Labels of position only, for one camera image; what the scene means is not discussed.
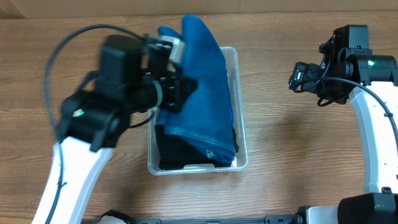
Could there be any blue denim cloth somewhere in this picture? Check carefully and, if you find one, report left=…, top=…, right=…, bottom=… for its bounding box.
left=155, top=15, right=233, bottom=149

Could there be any black cloth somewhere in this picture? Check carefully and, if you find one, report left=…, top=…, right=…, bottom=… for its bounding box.
left=155, top=124, right=239, bottom=170

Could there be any sparkly blue green cloth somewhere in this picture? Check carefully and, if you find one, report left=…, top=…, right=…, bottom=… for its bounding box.
left=229, top=106, right=234, bottom=126

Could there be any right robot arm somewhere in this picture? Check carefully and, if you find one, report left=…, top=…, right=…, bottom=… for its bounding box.
left=284, top=25, right=397, bottom=223

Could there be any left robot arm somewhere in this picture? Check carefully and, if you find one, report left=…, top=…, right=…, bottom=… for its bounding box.
left=34, top=35, right=197, bottom=223

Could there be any clear plastic storage container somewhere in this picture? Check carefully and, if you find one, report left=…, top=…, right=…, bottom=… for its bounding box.
left=147, top=46, right=249, bottom=175

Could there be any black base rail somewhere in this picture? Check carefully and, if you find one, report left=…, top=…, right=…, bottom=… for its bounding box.
left=83, top=210, right=302, bottom=224

